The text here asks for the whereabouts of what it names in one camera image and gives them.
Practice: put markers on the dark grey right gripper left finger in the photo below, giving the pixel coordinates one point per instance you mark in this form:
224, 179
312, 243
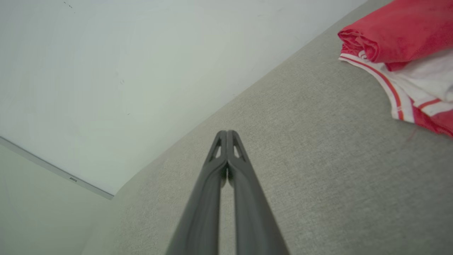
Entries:
203, 212

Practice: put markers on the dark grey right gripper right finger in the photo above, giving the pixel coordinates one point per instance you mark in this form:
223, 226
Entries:
253, 219

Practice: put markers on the red and white shirt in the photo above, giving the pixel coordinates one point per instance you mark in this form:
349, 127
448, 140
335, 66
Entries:
407, 32

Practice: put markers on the grey fabric sofa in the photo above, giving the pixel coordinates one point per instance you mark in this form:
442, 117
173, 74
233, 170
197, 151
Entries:
318, 159

